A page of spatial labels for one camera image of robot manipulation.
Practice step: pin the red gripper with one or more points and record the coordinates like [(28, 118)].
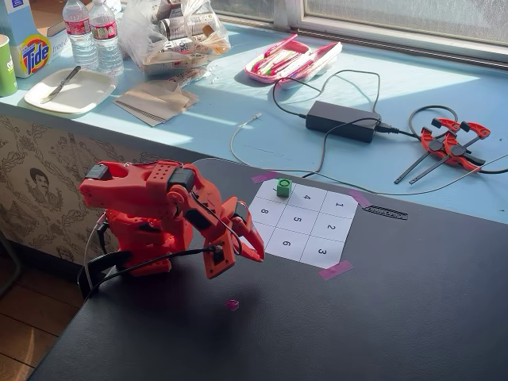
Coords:
[(247, 233)]

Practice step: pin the green cube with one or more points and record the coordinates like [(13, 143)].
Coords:
[(283, 188)]

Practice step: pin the red robot arm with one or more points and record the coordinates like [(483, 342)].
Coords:
[(127, 182)]

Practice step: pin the white numbered grid paper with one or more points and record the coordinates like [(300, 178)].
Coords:
[(313, 214)]

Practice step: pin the small purple marker spot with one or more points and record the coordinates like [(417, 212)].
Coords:
[(231, 305)]

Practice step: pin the purple tape piece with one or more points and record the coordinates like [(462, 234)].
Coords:
[(359, 197), (335, 270), (264, 176)]

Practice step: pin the black table clamp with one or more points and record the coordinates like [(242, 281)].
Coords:
[(107, 260)]

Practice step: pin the black power adapter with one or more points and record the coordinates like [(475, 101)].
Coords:
[(341, 121)]

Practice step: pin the brown paper napkins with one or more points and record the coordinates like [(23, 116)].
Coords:
[(155, 101)]

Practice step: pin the orange bar clamp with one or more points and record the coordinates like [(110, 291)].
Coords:
[(426, 137), (478, 129)]

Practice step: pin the clear plastic bag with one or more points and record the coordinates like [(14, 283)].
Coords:
[(178, 39)]

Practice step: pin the patterned wallpaper panel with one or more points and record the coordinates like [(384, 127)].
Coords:
[(39, 178)]

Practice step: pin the white square plate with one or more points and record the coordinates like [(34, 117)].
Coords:
[(83, 91)]

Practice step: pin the water bottle red label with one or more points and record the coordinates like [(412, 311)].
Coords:
[(81, 35), (107, 43)]

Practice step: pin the silver table knife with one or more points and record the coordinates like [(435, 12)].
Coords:
[(59, 85)]

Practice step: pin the white framed window screen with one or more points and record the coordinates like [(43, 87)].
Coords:
[(397, 14)]

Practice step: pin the Tide detergent box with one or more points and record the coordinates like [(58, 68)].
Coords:
[(35, 55)]

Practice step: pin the green paper cup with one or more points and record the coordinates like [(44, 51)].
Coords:
[(7, 67)]

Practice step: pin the brown cardboard box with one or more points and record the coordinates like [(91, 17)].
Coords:
[(45, 14)]

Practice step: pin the red wrist camera mount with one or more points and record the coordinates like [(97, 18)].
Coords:
[(218, 262)]

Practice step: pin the window frame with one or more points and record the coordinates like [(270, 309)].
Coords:
[(258, 18)]

